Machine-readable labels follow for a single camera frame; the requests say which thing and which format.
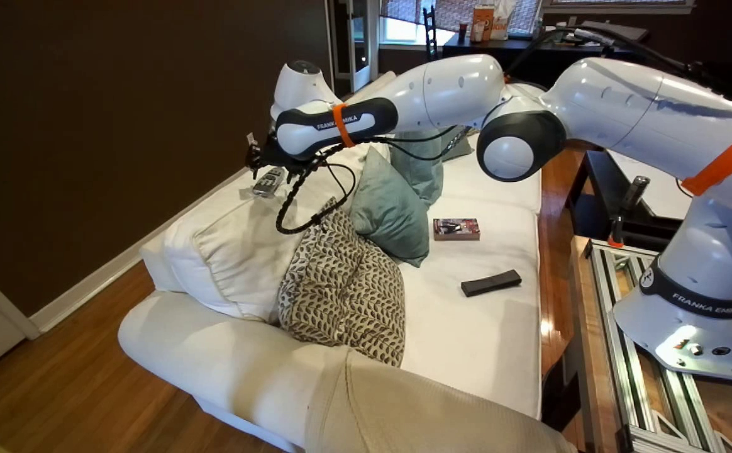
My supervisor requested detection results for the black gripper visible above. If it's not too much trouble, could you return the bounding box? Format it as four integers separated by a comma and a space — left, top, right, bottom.
243, 130, 304, 194

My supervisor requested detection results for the black remote control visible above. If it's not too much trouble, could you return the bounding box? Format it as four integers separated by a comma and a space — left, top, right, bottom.
457, 266, 525, 300

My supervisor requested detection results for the large leaf patterned pillow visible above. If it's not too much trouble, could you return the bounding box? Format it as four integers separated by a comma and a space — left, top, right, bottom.
275, 197, 410, 371

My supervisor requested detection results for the small book with red cover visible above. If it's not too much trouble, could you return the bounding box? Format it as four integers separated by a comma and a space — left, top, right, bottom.
431, 216, 483, 244

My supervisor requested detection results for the black console table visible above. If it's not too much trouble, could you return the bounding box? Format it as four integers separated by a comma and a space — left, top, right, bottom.
375, 15, 732, 96

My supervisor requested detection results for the white sofa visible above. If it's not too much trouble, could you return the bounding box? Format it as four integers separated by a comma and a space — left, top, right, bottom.
116, 71, 582, 453

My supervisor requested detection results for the black side table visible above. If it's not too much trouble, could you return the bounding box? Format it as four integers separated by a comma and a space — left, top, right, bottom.
563, 147, 690, 252

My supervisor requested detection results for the white sheet on side table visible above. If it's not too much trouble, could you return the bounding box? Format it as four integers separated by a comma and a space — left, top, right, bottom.
603, 149, 693, 225

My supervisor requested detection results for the black braided cable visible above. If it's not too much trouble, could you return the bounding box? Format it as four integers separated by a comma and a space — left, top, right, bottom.
275, 124, 468, 237

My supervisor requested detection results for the black clamp handle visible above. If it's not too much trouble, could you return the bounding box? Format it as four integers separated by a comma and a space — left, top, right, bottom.
603, 173, 653, 246

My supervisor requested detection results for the aluminium profile robot base frame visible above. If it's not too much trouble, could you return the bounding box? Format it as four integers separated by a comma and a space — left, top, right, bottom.
587, 237, 732, 453

